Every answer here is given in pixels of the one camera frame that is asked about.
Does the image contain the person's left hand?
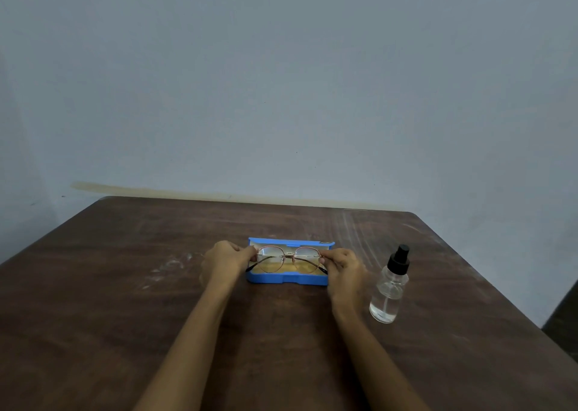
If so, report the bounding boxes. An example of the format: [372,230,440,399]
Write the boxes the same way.
[199,240,258,293]

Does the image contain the person's right hand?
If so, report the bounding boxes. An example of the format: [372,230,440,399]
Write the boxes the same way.
[319,248,369,315]

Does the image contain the clear spray bottle black cap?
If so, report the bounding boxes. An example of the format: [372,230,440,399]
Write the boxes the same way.
[368,244,411,325]

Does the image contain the blue glasses case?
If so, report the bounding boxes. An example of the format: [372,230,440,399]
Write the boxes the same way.
[246,237,336,287]

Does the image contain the yellow cleaning cloth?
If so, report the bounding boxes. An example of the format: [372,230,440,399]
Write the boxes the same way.
[252,261,322,275]

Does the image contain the metal-framed eyeglasses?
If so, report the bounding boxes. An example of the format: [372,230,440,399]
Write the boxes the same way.
[245,245,329,276]

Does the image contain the person's right forearm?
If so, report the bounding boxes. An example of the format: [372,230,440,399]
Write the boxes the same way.
[333,306,430,411]

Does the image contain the person's left forearm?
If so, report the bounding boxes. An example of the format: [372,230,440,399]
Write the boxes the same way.
[134,282,238,411]

